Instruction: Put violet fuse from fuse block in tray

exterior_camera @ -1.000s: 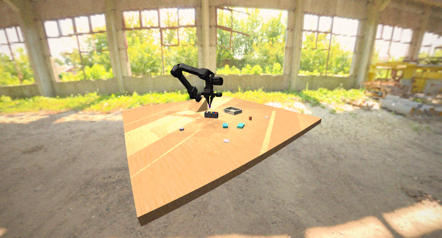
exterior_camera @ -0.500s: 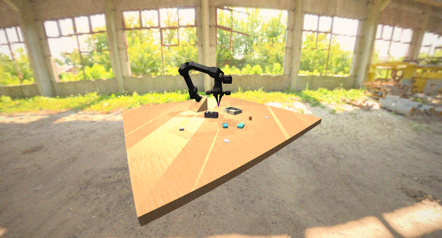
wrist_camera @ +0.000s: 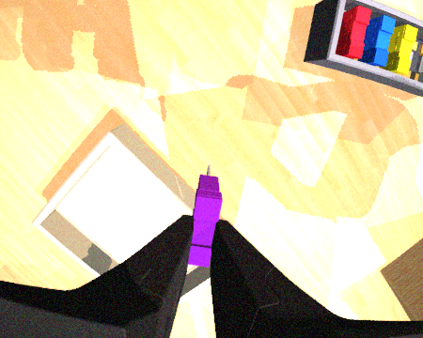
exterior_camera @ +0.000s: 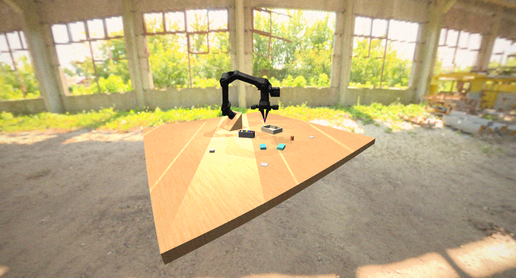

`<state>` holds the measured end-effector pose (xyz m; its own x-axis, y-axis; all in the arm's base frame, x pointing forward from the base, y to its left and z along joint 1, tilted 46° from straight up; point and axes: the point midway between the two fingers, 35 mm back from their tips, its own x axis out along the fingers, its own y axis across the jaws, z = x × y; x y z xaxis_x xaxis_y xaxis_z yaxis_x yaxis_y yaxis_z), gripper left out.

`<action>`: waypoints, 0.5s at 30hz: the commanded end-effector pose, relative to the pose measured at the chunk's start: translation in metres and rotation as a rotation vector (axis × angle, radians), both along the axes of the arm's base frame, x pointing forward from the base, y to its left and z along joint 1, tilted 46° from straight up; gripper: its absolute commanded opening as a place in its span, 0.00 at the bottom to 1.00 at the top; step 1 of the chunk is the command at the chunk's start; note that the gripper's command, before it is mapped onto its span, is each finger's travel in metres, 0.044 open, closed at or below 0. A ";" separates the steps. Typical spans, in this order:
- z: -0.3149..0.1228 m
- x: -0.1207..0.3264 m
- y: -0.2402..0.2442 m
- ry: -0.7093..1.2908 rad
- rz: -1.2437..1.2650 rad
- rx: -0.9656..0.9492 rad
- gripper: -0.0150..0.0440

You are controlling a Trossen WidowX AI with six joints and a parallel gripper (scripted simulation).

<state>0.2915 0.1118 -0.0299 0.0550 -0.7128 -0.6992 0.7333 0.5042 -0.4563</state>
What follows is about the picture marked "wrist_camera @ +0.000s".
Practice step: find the grey fuse block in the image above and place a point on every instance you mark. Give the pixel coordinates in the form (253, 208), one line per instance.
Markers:
(352, 36)

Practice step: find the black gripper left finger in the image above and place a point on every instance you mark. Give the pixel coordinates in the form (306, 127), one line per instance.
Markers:
(138, 298)

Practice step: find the yellow fuse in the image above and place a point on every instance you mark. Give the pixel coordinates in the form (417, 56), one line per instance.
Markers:
(400, 45)

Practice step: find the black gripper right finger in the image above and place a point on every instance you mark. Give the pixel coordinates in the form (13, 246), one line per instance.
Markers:
(251, 298)

